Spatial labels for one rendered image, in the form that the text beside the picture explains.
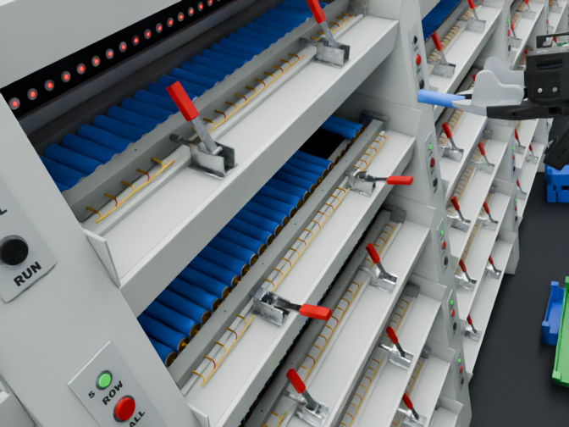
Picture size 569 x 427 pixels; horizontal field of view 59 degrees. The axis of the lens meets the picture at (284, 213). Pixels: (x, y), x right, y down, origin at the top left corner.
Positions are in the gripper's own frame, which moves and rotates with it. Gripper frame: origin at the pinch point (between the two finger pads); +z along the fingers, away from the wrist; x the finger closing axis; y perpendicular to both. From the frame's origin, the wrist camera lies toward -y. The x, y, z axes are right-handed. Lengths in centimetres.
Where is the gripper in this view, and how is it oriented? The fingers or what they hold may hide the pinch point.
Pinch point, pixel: (465, 103)
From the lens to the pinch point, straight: 75.6
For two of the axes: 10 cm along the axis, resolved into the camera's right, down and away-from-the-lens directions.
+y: -2.9, -8.2, -5.0
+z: -8.2, -0.7, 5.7
